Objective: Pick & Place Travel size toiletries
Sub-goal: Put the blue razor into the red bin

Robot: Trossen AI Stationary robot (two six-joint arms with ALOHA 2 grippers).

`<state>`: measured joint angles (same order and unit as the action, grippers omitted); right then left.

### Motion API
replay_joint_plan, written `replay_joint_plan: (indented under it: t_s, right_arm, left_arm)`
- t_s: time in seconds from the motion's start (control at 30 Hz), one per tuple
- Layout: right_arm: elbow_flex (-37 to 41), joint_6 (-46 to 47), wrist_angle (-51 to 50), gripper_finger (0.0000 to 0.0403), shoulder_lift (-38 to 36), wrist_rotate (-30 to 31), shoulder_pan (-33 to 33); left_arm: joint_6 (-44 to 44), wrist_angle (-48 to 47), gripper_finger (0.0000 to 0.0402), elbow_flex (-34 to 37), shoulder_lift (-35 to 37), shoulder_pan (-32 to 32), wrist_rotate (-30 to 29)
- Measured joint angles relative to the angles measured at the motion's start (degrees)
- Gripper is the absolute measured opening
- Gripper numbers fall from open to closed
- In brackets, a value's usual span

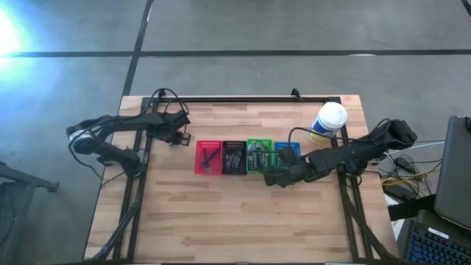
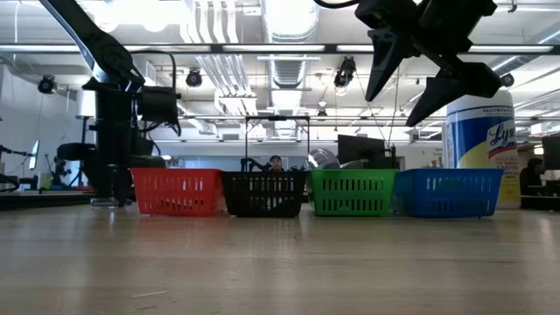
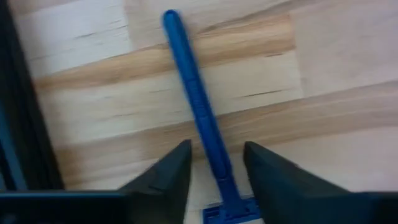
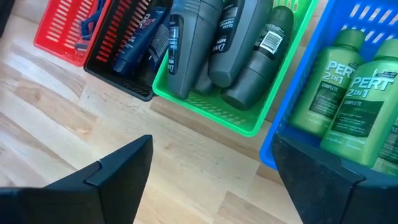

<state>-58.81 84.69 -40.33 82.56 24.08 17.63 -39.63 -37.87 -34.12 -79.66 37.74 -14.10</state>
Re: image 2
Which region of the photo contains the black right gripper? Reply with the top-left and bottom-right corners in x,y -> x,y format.
354,0 -> 502,127

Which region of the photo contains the Lysol wipes canister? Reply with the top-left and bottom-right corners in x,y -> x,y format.
442,89 -> 522,210

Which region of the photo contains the black computer monitor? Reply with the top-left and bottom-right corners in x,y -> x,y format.
542,135 -> 560,171
336,134 -> 387,170

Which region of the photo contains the blue plastic basket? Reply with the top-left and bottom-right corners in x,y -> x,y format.
390,168 -> 504,219

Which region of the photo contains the green plastic basket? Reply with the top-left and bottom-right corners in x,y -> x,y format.
305,168 -> 398,217

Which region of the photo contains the black plastic basket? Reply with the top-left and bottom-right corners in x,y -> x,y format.
220,170 -> 307,219

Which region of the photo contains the red plastic basket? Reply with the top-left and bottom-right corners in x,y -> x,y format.
129,167 -> 225,217

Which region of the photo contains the black background station frame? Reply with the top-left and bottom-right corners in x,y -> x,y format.
243,115 -> 312,172
74,114 -> 95,148

